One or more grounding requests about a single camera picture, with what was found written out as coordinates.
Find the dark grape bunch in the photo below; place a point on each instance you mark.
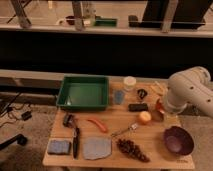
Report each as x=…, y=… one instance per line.
x=130, y=149

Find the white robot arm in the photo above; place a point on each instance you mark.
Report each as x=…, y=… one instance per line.
x=189, y=86

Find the red bowl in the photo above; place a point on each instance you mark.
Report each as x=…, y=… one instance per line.
x=159, y=107

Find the purple bowl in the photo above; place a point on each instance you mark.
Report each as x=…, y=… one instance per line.
x=178, y=141

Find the blue plastic cup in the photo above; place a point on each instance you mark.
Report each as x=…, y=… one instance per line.
x=118, y=97

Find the white lidded jar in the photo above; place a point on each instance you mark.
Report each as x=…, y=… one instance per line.
x=129, y=83

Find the green plastic tray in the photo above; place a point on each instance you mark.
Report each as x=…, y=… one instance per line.
x=84, y=93

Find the black binder clip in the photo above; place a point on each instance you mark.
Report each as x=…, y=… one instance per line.
x=142, y=93

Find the orange carrot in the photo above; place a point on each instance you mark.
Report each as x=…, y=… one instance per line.
x=99, y=124

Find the metal fork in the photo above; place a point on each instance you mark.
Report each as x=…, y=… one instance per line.
x=131, y=127

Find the yellow round fruit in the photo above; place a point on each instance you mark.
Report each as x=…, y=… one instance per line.
x=145, y=117

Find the wooden sticks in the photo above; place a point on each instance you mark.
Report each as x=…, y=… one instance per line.
x=158, y=88

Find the grey blue cloth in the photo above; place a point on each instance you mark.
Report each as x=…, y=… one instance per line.
x=96, y=148

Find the green background box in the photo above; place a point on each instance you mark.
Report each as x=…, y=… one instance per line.
x=105, y=22

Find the blue sponge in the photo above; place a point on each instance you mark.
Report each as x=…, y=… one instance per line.
x=59, y=147

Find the black power adapter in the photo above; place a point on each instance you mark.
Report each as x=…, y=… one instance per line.
x=26, y=115

